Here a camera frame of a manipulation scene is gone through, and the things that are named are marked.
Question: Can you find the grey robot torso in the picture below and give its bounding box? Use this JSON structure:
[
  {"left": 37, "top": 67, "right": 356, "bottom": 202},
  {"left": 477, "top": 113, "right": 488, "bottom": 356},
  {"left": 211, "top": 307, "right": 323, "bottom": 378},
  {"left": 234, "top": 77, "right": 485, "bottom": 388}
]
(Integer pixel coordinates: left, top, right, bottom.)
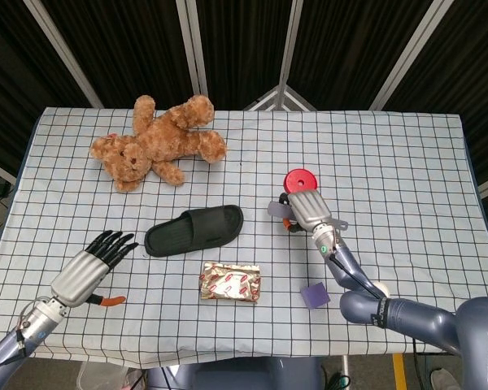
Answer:
[{"left": 146, "top": 356, "right": 325, "bottom": 390}]

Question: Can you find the purple foam cube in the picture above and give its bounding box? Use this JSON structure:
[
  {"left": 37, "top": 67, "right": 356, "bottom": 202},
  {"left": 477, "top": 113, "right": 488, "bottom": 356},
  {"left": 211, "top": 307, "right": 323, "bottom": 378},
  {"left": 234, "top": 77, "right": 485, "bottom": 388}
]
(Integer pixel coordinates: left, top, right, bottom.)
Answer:
[{"left": 299, "top": 280, "right": 331, "bottom": 312}]

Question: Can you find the gold foil tea packet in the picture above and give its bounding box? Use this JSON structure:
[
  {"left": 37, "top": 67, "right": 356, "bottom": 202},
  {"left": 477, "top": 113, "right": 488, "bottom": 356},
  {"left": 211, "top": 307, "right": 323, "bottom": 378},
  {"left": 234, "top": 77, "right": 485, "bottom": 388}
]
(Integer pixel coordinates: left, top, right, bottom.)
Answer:
[{"left": 198, "top": 262, "right": 262, "bottom": 304}]

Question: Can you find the black folding partition screen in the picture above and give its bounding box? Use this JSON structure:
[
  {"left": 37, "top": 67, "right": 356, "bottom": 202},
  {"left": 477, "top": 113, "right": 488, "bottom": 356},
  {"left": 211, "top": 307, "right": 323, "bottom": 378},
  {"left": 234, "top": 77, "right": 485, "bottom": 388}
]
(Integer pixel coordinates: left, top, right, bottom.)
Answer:
[{"left": 0, "top": 0, "right": 488, "bottom": 200}]

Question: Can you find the black rubber slipper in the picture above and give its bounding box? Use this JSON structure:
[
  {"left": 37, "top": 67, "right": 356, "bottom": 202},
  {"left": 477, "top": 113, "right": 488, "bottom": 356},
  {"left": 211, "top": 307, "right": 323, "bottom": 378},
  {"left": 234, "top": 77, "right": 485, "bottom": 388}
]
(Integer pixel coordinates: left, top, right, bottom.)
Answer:
[{"left": 144, "top": 205, "right": 244, "bottom": 258}]

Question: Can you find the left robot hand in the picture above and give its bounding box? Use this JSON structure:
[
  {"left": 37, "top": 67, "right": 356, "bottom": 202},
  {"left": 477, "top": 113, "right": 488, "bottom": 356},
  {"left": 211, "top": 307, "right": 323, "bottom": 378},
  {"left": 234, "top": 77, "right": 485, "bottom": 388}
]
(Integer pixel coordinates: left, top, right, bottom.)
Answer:
[{"left": 50, "top": 229, "right": 140, "bottom": 309}]

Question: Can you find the white checked tablecloth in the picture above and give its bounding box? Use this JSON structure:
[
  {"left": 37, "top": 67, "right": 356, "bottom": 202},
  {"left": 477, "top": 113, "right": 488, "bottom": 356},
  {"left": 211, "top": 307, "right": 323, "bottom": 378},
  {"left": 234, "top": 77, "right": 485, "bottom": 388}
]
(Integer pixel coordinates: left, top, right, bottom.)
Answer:
[{"left": 0, "top": 106, "right": 488, "bottom": 369}]

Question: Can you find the red plastic disc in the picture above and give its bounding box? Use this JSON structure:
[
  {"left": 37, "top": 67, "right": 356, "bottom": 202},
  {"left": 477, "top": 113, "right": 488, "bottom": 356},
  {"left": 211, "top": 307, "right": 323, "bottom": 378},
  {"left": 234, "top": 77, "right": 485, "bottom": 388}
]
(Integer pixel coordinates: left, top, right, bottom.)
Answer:
[{"left": 283, "top": 168, "right": 320, "bottom": 195}]

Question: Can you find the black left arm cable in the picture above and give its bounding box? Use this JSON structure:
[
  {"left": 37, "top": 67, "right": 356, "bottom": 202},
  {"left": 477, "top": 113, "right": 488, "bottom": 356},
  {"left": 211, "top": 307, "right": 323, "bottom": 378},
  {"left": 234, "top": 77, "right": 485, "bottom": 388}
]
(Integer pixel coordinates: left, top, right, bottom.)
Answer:
[{"left": 0, "top": 320, "right": 29, "bottom": 373}]

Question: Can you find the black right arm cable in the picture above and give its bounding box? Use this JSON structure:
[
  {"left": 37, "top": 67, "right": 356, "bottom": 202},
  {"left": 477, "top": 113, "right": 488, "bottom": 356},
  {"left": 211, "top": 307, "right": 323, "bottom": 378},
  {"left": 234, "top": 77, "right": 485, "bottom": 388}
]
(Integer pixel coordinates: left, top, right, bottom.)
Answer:
[{"left": 329, "top": 251, "right": 387, "bottom": 314}]

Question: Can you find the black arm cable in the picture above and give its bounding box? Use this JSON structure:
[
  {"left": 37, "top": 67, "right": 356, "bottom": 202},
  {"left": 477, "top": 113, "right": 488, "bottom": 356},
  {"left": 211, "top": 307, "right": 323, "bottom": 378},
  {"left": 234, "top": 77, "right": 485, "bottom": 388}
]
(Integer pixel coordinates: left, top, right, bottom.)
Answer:
[
  {"left": 0, "top": 320, "right": 29, "bottom": 373},
  {"left": 329, "top": 251, "right": 387, "bottom": 314}
]

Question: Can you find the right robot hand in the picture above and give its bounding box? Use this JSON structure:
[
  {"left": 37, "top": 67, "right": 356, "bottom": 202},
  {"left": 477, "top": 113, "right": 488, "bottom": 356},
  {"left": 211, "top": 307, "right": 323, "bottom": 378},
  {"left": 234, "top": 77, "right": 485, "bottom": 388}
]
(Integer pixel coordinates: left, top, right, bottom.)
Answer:
[{"left": 277, "top": 190, "right": 335, "bottom": 236}]

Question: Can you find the brown teddy bear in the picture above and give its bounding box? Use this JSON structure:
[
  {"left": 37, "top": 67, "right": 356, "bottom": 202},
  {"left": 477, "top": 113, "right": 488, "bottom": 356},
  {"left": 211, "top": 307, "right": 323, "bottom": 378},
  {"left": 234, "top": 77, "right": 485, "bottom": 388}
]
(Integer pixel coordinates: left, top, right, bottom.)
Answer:
[{"left": 89, "top": 94, "right": 229, "bottom": 193}]

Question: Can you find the clear plastic bin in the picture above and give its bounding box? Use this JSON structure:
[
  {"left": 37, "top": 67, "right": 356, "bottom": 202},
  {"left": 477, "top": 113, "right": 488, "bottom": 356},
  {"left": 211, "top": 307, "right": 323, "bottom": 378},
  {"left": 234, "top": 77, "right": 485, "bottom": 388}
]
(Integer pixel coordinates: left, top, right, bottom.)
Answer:
[{"left": 76, "top": 360, "right": 127, "bottom": 390}]

